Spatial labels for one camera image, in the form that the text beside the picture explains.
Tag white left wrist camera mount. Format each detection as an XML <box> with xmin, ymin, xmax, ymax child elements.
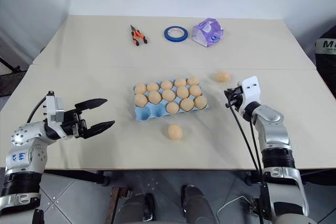
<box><xmin>43</xmin><ymin>90</ymin><xmax>66</xmax><ymax>130</ymax></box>

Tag white floor cable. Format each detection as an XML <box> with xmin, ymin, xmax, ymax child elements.
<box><xmin>217</xmin><ymin>195</ymin><xmax>253</xmax><ymax>215</ymax></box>

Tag black table frame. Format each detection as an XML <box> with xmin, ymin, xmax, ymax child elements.
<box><xmin>244</xmin><ymin>168</ymin><xmax>336</xmax><ymax>186</ymax></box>
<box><xmin>43</xmin><ymin>170</ymin><xmax>111</xmax><ymax>187</ymax></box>

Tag dark rounded shape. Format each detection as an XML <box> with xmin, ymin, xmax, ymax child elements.
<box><xmin>117</xmin><ymin>192</ymin><xmax>157</xmax><ymax>224</ymax></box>
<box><xmin>181</xmin><ymin>184</ymin><xmax>217</xmax><ymax>224</ymax></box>

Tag black stand leg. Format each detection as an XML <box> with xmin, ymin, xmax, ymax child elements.
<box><xmin>0</xmin><ymin>56</ymin><xmax>22</xmax><ymax>73</ymax></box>

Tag black bag with white lettering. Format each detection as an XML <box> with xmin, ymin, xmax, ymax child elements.
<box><xmin>314</xmin><ymin>24</ymin><xmax>336</xmax><ymax>99</ymax></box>

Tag rusty brown bar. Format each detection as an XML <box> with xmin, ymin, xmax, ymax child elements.
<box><xmin>108</xmin><ymin>186</ymin><xmax>132</xmax><ymax>224</ymax></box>

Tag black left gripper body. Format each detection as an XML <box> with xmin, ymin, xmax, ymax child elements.
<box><xmin>60</xmin><ymin>107</ymin><xmax>89</xmax><ymax>140</ymax></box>

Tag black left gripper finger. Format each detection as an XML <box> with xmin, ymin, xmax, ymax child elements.
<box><xmin>75</xmin><ymin>98</ymin><xmax>109</xmax><ymax>112</ymax></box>
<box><xmin>85</xmin><ymin>120</ymin><xmax>116</xmax><ymax>139</ymax></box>

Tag blue tape roll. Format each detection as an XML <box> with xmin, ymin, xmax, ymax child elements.
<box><xmin>164</xmin><ymin>26</ymin><xmax>188</xmax><ymax>42</ymax></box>

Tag blue egg carton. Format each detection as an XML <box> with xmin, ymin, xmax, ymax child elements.
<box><xmin>133</xmin><ymin>77</ymin><xmax>211</xmax><ymax>123</ymax></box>

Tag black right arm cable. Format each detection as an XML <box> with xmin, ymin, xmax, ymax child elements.
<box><xmin>225</xmin><ymin>103</ymin><xmax>266</xmax><ymax>224</ymax></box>
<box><xmin>249</xmin><ymin>120</ymin><xmax>265</xmax><ymax>175</ymax></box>

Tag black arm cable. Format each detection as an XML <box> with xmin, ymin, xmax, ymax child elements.
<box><xmin>26</xmin><ymin>95</ymin><xmax>49</xmax><ymax>125</ymax></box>
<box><xmin>225</xmin><ymin>103</ymin><xmax>266</xmax><ymax>224</ymax></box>
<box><xmin>249</xmin><ymin>120</ymin><xmax>265</xmax><ymax>175</ymax></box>

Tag orange black pliers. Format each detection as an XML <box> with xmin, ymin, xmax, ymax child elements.
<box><xmin>130</xmin><ymin>24</ymin><xmax>148</xmax><ymax>47</ymax></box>

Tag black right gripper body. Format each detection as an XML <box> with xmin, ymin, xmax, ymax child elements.
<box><xmin>230</xmin><ymin>85</ymin><xmax>246</xmax><ymax>112</ymax></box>

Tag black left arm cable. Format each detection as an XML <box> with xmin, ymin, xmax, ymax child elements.
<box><xmin>26</xmin><ymin>95</ymin><xmax>49</xmax><ymax>125</ymax></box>

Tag purple tissue pack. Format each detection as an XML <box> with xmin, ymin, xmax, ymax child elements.
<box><xmin>191</xmin><ymin>17</ymin><xmax>224</xmax><ymax>48</ymax></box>

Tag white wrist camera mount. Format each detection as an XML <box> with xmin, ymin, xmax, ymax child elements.
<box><xmin>43</xmin><ymin>90</ymin><xmax>66</xmax><ymax>130</ymax></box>
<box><xmin>240</xmin><ymin>76</ymin><xmax>262</xmax><ymax>112</ymax></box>

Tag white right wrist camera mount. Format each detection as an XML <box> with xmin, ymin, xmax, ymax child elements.
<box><xmin>240</xmin><ymin>76</ymin><xmax>262</xmax><ymax>112</ymax></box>

